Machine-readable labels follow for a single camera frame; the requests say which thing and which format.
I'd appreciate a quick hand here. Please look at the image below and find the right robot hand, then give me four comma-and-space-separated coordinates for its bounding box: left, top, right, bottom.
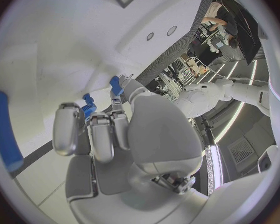
51, 74, 210, 224

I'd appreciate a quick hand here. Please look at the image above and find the glowing light bar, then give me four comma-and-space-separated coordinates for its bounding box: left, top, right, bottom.
203, 144, 226, 197

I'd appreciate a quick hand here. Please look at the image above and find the workshop desk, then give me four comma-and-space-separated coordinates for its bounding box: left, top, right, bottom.
195, 23, 228, 53

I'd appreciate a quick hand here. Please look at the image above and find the black panel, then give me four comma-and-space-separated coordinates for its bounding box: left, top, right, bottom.
213, 0, 261, 66

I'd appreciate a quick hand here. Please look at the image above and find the person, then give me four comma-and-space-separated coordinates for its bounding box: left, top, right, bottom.
201, 1, 241, 49

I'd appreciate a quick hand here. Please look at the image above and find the blue long cylinder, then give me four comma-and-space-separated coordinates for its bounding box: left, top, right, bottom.
0, 90, 25, 173

